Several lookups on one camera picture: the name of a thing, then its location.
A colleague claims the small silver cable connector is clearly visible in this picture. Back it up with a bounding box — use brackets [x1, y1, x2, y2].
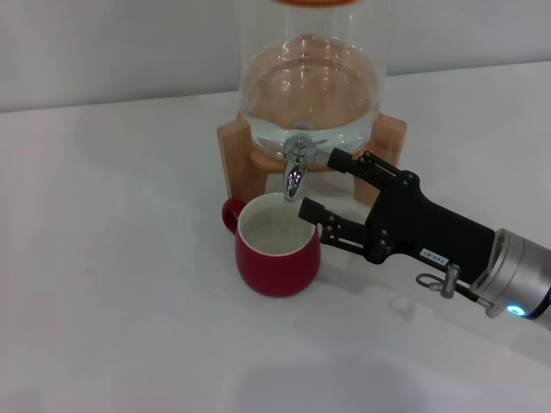
[415, 263, 494, 307]

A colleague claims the clear glass water dispenser jar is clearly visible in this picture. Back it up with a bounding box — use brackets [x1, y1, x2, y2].
[238, 0, 384, 158]

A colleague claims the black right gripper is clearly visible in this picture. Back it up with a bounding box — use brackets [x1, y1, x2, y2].
[297, 147, 497, 286]

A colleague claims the wooden dispenser stand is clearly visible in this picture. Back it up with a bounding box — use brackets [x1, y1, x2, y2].
[216, 114, 408, 206]

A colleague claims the chrome dispenser faucet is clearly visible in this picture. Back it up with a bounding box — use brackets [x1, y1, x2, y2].
[282, 133, 341, 202]

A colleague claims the red ceramic cup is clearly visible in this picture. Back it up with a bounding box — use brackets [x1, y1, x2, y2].
[221, 192, 323, 299]

